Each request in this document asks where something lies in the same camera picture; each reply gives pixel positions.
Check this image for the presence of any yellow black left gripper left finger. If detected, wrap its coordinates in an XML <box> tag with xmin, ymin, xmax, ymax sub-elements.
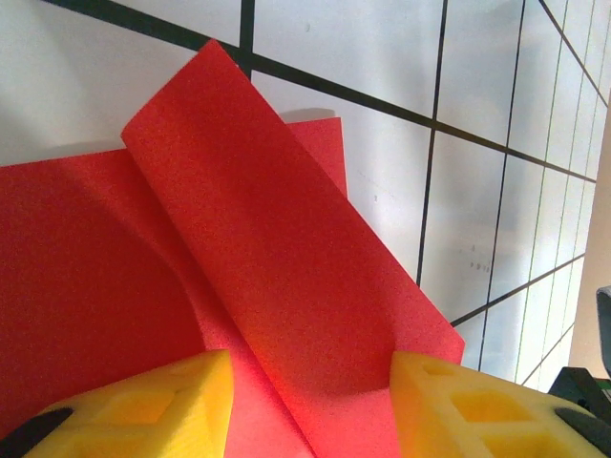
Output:
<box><xmin>0</xmin><ymin>349</ymin><xmax>236</xmax><ymax>458</ymax></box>

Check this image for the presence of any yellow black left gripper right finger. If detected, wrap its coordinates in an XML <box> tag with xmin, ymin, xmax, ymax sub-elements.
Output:
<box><xmin>389</xmin><ymin>349</ymin><xmax>611</xmax><ymax>458</ymax></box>

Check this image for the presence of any red paper sheet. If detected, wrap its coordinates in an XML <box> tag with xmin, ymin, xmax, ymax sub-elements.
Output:
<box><xmin>0</xmin><ymin>38</ymin><xmax>467</xmax><ymax>458</ymax></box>

